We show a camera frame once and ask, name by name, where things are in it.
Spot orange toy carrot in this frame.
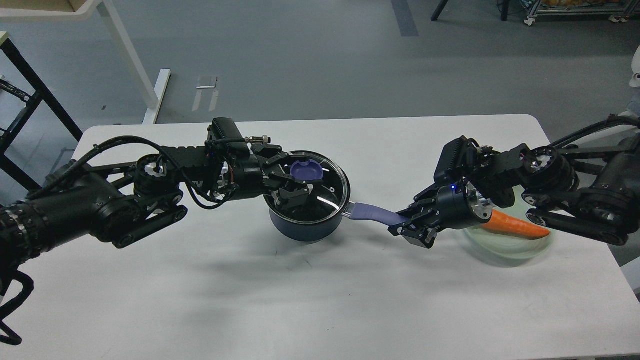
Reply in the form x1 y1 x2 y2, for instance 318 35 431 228
480 209 551 240

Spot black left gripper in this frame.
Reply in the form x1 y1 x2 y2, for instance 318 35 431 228
220 145 316 211

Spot clear glass plate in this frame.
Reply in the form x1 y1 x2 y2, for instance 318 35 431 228
464 186 555 260

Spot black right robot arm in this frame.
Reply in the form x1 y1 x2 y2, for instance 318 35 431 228
388 115 639 249

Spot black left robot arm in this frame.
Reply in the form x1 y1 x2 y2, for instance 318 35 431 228
0 117 317 319

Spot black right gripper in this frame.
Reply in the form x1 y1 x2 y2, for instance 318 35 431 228
388 181 493 249

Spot glass lid with purple knob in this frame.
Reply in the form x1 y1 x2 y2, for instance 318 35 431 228
263 150 351 225

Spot wheeled metal cart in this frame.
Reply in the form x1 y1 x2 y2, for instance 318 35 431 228
521 0 639 27

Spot black metal rack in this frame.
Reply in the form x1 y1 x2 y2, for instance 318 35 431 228
0 31 83 191

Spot white chair base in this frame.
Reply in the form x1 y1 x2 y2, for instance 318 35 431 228
618 47 640 119

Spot white desk frame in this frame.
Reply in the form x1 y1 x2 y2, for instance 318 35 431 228
0 0 172 125

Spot blue saucepan with handle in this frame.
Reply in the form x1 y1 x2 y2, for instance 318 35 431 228
264 150 410 244

